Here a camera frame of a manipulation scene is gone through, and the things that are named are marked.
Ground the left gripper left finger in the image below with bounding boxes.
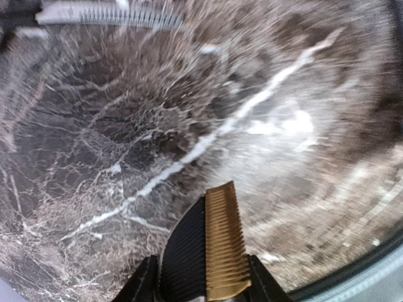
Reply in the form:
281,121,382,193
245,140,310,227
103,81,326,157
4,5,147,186
112,255,158,302

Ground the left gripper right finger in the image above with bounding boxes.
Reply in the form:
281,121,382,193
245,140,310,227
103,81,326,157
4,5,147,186
247,255,293,302

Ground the silver hair clipper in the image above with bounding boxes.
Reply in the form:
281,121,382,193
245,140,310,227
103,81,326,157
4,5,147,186
156,181,252,301

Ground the black front table rail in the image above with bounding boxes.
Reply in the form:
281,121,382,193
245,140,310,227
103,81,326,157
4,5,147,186
288,230,402,302

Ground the white slotted cable duct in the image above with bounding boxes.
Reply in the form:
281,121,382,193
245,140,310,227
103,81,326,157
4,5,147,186
35,1,183,29

